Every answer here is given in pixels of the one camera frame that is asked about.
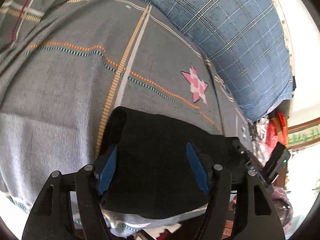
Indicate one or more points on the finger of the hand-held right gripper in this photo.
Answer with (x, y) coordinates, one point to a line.
(246, 155)

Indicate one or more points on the blue plaid quilt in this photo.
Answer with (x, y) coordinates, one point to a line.
(225, 30)

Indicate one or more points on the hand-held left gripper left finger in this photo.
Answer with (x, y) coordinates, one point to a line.
(108, 167)

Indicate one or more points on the grey star print blanket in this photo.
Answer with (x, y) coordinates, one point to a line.
(62, 92)

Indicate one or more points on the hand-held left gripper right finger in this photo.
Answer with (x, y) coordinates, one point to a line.
(197, 167)

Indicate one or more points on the pale pink cloth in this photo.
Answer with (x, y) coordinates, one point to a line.
(281, 195)

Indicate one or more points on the wooden window frame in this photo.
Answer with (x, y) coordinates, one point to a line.
(303, 136)

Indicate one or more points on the black pants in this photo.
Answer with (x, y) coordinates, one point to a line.
(155, 142)

